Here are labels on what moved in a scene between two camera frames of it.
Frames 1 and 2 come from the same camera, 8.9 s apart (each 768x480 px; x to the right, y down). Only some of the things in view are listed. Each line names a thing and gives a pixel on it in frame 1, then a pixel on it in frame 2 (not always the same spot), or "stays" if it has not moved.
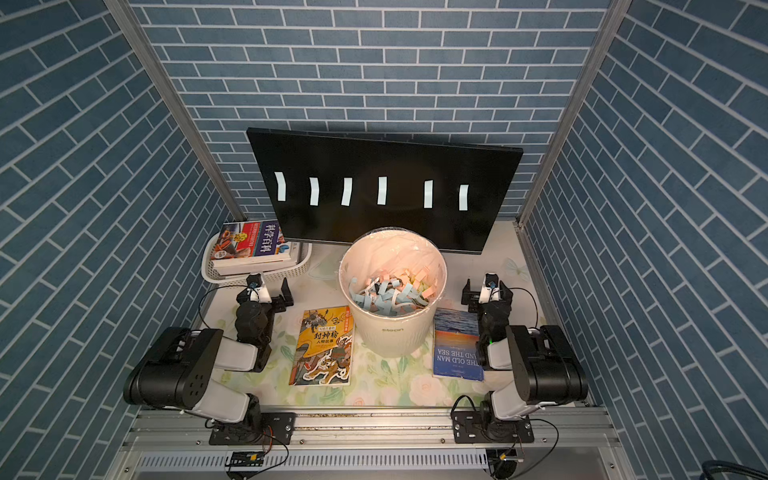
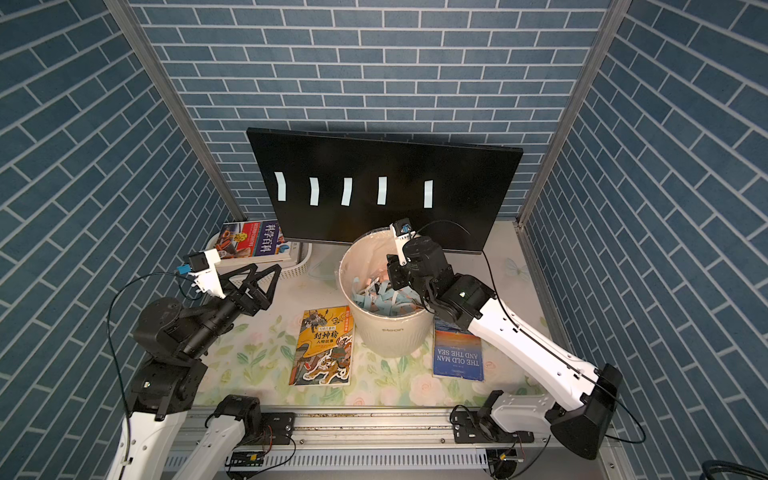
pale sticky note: (281, 188) stays
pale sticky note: (314, 197) stays
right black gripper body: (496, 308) -> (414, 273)
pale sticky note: (428, 194) stays
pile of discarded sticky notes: (395, 293) stays
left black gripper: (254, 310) -> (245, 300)
